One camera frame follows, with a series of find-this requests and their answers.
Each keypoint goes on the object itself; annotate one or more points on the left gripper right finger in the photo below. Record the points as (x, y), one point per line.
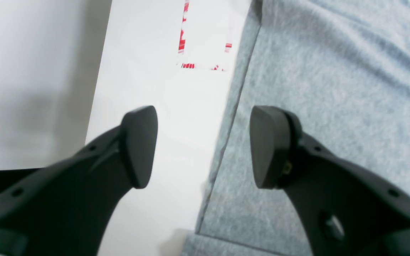
(345, 209)

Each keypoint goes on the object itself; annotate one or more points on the grey t-shirt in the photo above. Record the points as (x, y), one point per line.
(343, 67)

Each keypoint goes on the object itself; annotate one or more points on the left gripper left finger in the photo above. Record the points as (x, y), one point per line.
(63, 209)

